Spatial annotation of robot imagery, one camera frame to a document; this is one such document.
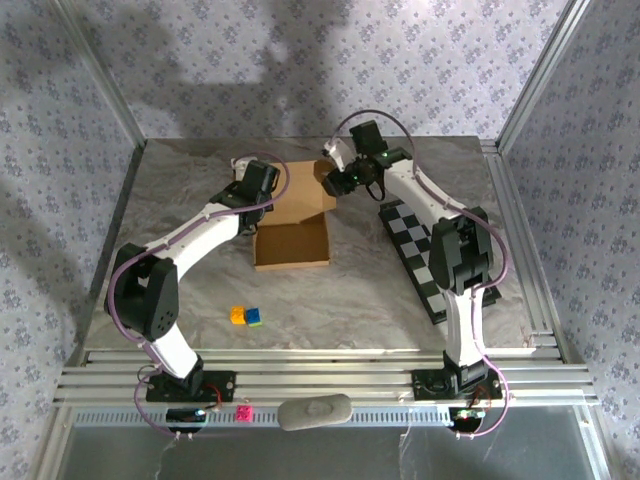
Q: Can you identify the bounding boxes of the black right controller board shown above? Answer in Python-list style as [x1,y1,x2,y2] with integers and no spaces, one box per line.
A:
[448,407,485,434]

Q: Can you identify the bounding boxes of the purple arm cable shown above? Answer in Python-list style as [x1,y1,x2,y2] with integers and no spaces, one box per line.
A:
[108,149,292,442]
[329,108,512,442]

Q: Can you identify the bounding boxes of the black grey chessboard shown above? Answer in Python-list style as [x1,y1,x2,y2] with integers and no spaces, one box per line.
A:
[377,198,503,326]

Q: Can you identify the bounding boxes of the brown cardboard paper box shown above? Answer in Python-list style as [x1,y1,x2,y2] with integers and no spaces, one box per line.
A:
[252,159,337,272]

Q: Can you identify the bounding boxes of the aluminium frame post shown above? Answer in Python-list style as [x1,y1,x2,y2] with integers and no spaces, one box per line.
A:
[49,0,150,149]
[496,0,589,151]

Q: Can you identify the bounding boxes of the grey oval pad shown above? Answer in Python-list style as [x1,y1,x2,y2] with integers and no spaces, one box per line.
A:
[277,393,353,432]

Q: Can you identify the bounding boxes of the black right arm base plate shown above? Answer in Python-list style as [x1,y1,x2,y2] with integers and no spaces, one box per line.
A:
[412,368,503,401]

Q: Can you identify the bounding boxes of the grey slotted cable duct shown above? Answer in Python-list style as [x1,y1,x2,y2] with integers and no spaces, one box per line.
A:
[72,405,456,430]

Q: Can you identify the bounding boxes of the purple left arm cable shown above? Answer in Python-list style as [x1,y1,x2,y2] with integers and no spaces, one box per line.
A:
[108,149,292,442]

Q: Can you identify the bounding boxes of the black left controller board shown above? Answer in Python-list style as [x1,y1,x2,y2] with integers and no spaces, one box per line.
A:
[166,408,207,434]

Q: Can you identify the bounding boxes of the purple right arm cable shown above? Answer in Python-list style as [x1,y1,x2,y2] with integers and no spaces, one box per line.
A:
[329,108,512,442]

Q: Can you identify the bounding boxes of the black controller board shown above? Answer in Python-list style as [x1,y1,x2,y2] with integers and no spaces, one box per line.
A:
[448,407,485,434]
[166,408,207,434]

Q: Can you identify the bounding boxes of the aluminium side rails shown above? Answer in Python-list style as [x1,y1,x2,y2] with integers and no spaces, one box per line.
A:
[479,138,569,364]

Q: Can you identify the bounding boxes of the aluminium frame rails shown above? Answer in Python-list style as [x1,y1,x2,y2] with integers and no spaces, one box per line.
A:
[52,348,600,407]

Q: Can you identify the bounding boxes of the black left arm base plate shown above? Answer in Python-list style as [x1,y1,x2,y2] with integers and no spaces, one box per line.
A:
[145,370,237,404]

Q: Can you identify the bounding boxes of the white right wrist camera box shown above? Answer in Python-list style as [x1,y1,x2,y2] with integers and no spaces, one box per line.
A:
[322,139,355,171]

